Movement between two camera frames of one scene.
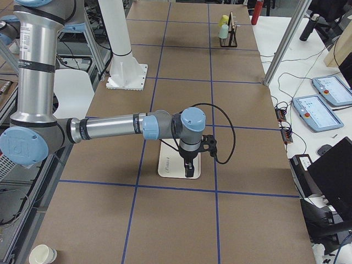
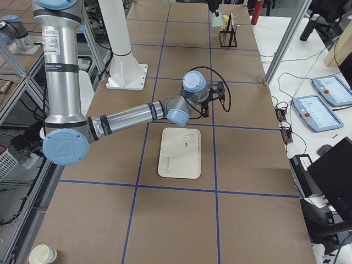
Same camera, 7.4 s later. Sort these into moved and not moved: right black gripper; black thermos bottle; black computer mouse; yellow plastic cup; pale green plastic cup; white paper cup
Moved: right black gripper; pale green plastic cup
Not moved: black thermos bottle; black computer mouse; yellow plastic cup; white paper cup
